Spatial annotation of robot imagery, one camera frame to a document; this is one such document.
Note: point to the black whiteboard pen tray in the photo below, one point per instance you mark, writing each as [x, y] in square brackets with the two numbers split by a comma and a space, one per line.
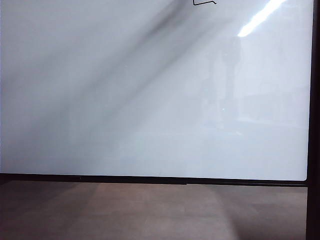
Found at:
[250, 184]

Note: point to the white whiteboard with black frame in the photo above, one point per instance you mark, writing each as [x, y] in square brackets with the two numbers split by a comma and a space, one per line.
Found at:
[125, 100]

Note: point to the black metal whiteboard stand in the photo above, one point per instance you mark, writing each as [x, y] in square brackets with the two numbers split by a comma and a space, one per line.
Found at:
[313, 150]

